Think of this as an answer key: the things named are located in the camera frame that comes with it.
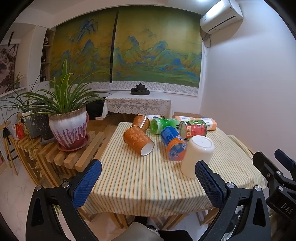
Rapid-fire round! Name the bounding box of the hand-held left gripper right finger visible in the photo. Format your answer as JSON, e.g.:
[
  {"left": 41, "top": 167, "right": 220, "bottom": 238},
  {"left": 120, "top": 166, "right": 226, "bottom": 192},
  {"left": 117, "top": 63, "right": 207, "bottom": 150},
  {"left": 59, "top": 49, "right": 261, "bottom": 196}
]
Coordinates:
[{"left": 195, "top": 160, "right": 271, "bottom": 241}]

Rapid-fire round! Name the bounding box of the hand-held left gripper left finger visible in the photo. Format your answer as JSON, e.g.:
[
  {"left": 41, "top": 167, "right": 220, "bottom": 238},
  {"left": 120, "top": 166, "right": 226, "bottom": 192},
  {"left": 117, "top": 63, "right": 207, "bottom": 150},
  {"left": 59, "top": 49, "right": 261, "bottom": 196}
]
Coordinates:
[{"left": 25, "top": 159, "right": 102, "bottom": 241}]

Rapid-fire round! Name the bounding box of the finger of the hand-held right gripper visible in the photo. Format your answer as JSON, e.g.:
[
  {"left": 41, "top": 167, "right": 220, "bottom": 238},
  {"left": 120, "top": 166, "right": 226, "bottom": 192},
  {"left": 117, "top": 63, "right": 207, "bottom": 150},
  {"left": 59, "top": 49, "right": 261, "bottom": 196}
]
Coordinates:
[
  {"left": 274, "top": 149, "right": 296, "bottom": 177},
  {"left": 253, "top": 152, "right": 284, "bottom": 186}
]

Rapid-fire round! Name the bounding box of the white cup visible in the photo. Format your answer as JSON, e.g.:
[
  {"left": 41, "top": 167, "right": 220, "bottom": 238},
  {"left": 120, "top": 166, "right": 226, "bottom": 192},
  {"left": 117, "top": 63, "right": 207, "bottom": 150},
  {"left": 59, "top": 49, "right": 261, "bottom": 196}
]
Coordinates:
[{"left": 180, "top": 136, "right": 215, "bottom": 179}]

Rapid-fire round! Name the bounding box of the large orange patterned cup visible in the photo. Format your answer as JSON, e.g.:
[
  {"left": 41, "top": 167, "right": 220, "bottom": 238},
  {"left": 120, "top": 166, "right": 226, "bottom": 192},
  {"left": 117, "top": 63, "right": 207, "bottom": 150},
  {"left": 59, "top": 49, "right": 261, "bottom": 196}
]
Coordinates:
[{"left": 123, "top": 125, "right": 155, "bottom": 157}]

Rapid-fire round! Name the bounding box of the small orange patterned cup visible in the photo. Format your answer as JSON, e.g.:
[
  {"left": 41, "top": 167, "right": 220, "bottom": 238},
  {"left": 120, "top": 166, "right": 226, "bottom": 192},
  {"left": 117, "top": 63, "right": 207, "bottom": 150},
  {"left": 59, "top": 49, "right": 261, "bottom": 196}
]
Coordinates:
[{"left": 133, "top": 115, "right": 151, "bottom": 135}]

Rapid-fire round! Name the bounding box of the wooden slatted bench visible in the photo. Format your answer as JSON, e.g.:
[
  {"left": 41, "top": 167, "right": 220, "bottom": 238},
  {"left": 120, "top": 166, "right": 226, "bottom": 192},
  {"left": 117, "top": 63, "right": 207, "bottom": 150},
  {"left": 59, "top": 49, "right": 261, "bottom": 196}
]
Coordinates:
[{"left": 14, "top": 118, "right": 125, "bottom": 188}]

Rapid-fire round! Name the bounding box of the pink pot saucer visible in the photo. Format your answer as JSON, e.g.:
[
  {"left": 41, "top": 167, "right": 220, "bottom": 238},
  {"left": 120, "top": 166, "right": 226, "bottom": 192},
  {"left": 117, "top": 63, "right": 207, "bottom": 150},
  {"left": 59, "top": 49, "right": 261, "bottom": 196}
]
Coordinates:
[{"left": 57, "top": 134, "right": 90, "bottom": 152}]

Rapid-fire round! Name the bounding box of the wooden table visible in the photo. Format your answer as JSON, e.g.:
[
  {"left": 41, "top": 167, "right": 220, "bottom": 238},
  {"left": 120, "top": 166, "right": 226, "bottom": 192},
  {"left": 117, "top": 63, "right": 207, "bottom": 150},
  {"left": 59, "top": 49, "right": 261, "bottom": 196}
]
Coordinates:
[{"left": 79, "top": 112, "right": 266, "bottom": 231}]

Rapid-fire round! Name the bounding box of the white and purple flowerpot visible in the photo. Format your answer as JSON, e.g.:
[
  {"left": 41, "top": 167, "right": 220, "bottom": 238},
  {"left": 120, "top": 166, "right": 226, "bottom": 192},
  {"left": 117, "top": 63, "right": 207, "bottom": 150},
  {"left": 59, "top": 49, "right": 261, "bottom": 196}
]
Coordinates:
[{"left": 48, "top": 107, "right": 89, "bottom": 149}]

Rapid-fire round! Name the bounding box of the blue orange soda bottle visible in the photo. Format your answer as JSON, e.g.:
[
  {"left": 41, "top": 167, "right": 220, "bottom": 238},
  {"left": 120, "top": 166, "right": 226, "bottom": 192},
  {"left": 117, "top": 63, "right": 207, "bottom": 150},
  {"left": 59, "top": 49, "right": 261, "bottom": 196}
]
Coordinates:
[{"left": 161, "top": 126, "right": 187, "bottom": 162}]

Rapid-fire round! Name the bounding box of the striped tablecloth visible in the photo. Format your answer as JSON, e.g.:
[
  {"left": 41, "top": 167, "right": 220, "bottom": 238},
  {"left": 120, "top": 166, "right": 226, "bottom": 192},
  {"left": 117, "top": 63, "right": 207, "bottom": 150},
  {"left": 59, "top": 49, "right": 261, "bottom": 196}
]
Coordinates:
[{"left": 78, "top": 122, "right": 266, "bottom": 217}]

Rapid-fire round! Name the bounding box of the red and green can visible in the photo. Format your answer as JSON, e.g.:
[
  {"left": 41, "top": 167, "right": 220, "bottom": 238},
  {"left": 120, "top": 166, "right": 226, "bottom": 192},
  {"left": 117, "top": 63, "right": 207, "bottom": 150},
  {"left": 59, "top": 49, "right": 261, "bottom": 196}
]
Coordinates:
[{"left": 179, "top": 120, "right": 208, "bottom": 141}]

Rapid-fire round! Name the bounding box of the orange packet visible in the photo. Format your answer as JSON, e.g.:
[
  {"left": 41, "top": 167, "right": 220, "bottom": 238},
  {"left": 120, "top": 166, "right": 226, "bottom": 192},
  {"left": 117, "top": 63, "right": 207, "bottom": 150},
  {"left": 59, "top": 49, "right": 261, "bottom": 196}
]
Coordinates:
[{"left": 174, "top": 115, "right": 217, "bottom": 131}]

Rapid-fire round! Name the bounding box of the grey cloth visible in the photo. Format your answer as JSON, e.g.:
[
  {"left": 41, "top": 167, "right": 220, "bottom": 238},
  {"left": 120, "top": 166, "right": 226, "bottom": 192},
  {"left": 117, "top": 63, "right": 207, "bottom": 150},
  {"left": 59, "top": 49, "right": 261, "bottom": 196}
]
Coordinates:
[{"left": 120, "top": 221, "right": 163, "bottom": 241}]

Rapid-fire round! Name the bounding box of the dark speckled pot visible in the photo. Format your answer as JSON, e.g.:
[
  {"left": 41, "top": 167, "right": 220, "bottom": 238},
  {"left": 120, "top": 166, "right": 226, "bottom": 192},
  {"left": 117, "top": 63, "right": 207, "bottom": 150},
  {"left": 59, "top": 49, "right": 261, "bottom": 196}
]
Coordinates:
[{"left": 30, "top": 101, "right": 54, "bottom": 140}]

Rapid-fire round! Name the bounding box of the black bag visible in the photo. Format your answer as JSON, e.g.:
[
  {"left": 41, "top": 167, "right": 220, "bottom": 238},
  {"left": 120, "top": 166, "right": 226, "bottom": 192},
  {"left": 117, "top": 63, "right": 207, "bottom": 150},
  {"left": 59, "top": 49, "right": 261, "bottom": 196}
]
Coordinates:
[{"left": 86, "top": 98, "right": 105, "bottom": 120}]

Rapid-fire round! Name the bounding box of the green plastic bottle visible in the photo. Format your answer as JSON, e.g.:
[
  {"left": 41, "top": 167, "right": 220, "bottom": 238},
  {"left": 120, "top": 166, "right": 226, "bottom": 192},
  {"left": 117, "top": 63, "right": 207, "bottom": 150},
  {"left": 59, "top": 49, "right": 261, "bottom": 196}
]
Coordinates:
[{"left": 150, "top": 118, "right": 180, "bottom": 135}]

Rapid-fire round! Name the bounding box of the red packet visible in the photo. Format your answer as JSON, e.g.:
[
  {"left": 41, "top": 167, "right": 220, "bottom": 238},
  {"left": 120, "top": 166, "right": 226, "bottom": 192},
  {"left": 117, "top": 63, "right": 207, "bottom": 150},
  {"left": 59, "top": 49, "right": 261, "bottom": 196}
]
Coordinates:
[{"left": 15, "top": 122, "right": 25, "bottom": 140}]

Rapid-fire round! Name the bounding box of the wooden stool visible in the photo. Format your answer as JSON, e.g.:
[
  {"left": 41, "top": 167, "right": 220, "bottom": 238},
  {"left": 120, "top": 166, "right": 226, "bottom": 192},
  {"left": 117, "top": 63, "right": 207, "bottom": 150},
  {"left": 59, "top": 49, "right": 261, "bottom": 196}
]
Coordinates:
[{"left": 0, "top": 120, "right": 19, "bottom": 176}]

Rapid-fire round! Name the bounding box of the small white flowerpot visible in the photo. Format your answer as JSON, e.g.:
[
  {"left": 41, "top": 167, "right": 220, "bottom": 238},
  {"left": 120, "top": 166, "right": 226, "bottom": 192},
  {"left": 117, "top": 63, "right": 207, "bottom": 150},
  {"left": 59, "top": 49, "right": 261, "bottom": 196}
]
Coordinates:
[{"left": 21, "top": 110, "right": 33, "bottom": 130}]

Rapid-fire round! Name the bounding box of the green spider plant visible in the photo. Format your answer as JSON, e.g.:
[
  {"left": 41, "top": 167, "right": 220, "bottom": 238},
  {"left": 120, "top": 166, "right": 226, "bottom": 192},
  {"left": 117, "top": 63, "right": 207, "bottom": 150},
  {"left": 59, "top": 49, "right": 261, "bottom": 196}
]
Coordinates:
[{"left": 0, "top": 58, "right": 111, "bottom": 123}]

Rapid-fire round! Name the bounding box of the white and green packet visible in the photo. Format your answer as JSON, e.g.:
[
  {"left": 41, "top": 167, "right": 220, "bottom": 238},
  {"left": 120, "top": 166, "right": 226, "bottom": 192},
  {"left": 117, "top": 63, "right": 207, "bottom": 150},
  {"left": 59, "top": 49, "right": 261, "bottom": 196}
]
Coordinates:
[{"left": 137, "top": 114, "right": 163, "bottom": 121}]

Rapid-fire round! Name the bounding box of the lace-covered side table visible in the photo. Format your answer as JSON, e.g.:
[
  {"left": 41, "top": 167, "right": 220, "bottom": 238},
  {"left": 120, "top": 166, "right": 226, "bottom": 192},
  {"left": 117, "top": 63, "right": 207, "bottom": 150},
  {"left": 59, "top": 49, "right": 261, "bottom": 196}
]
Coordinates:
[{"left": 102, "top": 90, "right": 173, "bottom": 119}]

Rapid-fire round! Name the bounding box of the white radiator cover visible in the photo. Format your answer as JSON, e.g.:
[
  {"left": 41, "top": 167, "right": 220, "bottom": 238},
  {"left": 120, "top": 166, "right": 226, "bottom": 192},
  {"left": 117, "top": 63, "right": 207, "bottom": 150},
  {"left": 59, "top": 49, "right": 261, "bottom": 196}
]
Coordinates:
[{"left": 0, "top": 86, "right": 28, "bottom": 123}]

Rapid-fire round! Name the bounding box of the ink painting scroll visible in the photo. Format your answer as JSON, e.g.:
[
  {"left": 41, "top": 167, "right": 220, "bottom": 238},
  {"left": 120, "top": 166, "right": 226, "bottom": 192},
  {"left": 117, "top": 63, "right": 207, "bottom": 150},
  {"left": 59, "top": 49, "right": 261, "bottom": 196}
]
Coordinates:
[{"left": 0, "top": 43, "right": 19, "bottom": 95}]

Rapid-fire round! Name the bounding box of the white air conditioner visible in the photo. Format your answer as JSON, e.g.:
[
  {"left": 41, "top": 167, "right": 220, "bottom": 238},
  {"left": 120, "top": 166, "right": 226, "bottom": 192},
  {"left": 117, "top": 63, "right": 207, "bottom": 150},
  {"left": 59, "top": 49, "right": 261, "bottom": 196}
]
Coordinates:
[{"left": 200, "top": 0, "right": 244, "bottom": 33}]

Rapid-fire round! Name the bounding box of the narrow landscape wall hanging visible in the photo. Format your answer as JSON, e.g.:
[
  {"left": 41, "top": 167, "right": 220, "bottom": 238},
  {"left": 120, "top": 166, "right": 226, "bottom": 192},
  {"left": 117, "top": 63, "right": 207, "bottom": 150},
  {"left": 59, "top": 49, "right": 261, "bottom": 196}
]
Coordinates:
[{"left": 49, "top": 10, "right": 117, "bottom": 91}]

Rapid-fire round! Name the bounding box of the white wall shelf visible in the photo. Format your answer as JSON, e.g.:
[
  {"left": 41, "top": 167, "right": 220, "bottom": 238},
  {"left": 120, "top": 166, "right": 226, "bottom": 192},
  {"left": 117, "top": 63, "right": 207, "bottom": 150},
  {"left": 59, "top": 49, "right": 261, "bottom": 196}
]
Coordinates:
[{"left": 40, "top": 28, "right": 56, "bottom": 82}]

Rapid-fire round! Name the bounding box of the wide landscape wall hanging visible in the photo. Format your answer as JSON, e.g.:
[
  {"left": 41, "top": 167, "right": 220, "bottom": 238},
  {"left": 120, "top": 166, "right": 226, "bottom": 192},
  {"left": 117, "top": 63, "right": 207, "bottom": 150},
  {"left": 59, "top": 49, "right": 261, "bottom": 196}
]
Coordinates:
[{"left": 111, "top": 6, "right": 204, "bottom": 95}]

